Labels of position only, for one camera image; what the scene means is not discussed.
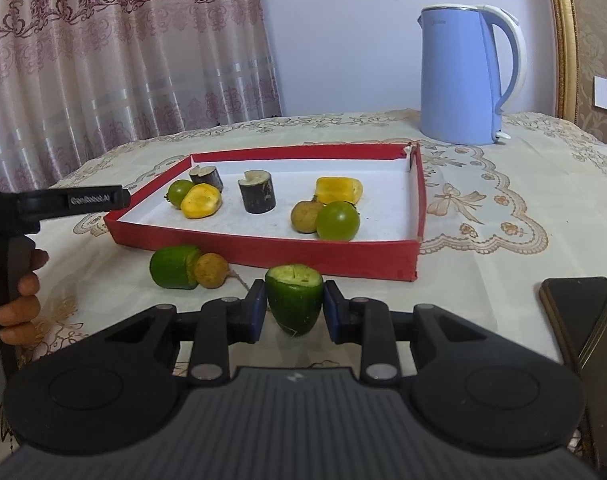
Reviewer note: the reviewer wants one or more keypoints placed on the large green tomato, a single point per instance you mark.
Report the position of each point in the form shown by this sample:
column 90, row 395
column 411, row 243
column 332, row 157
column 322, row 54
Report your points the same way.
column 337, row 221

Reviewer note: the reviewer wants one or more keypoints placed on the dark green cucumber piece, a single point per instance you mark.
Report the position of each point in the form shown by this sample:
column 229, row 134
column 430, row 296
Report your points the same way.
column 293, row 305

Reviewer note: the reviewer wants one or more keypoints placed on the small green tomato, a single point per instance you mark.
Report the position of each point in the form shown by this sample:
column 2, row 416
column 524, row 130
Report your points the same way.
column 179, row 191

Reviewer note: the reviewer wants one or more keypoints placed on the black smartphone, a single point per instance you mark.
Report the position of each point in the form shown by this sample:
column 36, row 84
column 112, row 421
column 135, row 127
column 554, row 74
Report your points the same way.
column 583, row 320

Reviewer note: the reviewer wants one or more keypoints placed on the red shallow cardboard box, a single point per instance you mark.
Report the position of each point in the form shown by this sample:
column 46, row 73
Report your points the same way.
column 283, row 255

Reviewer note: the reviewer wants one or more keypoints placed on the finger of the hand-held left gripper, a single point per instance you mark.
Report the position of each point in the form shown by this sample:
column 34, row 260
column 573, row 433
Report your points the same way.
column 83, row 201

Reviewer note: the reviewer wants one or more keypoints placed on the blocky yellow mango piece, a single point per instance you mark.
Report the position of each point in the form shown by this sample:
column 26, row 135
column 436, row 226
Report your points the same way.
column 336, row 189

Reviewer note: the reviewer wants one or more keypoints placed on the rounded yellow mango piece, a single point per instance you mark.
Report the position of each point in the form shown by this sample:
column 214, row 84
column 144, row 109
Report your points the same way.
column 201, row 201

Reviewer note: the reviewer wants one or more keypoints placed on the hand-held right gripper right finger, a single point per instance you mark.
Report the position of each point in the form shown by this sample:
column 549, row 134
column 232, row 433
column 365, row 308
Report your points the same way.
column 332, row 313

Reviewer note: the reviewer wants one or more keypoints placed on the light blue electric kettle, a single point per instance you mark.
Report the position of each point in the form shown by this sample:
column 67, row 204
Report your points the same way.
column 458, row 75

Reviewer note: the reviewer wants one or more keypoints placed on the small dark sugarcane piece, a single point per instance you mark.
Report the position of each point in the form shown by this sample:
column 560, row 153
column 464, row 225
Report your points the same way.
column 208, row 177

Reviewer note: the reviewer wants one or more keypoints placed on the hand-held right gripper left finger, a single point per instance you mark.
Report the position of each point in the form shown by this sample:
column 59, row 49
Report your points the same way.
column 256, row 311

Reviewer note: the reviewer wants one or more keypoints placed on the gold framed padded wall panel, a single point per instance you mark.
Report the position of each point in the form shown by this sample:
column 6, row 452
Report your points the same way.
column 566, row 35

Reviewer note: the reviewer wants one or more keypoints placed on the light green cucumber piece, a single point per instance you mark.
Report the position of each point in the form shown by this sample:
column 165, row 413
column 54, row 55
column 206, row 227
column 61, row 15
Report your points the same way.
column 171, row 266

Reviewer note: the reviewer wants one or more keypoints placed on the pink patterned curtain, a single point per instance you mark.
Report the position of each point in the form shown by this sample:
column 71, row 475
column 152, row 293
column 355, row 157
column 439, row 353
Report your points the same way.
column 133, row 60

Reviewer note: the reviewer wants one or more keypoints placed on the person's left hand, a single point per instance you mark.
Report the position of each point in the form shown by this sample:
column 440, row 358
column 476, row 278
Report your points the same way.
column 21, row 312

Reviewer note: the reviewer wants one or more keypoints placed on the large dark sugarcane piece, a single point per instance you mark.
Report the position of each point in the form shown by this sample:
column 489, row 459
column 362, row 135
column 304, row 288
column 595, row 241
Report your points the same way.
column 257, row 195

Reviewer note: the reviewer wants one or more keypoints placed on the brown longan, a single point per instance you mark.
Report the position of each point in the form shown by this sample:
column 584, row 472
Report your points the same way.
column 304, row 217
column 211, row 271

